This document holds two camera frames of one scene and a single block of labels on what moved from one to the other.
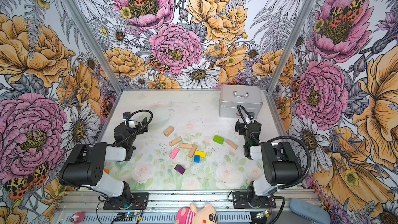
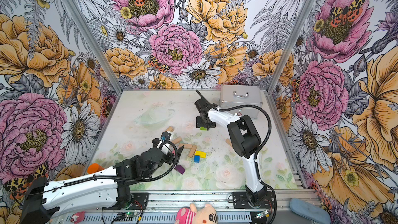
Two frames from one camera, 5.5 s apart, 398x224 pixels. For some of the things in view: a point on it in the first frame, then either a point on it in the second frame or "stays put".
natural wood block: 184,145 stays put
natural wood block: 192,150 stays put
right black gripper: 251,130 -> 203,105
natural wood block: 230,143 stays put
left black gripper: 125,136 -> 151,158
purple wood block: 179,168 stays put
